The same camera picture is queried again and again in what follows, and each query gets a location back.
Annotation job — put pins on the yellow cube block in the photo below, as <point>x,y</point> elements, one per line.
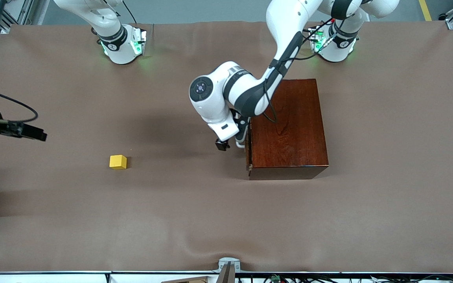
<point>118,162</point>

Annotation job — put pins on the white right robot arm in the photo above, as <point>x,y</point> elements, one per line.
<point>112,35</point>

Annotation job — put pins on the grey metal camera bracket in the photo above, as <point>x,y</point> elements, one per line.
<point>228,261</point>

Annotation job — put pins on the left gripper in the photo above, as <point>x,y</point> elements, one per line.
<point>236,117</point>

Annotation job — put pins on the white table edge rail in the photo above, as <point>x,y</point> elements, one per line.
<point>53,277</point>

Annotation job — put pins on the brown cardboard piece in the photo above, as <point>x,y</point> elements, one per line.
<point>191,280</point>

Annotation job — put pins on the brown table cloth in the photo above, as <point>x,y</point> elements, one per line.
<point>328,220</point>

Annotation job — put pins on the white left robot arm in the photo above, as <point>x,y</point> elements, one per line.
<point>246,90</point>

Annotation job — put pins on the dark brown wooden cabinet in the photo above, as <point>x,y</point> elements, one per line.
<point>293,133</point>

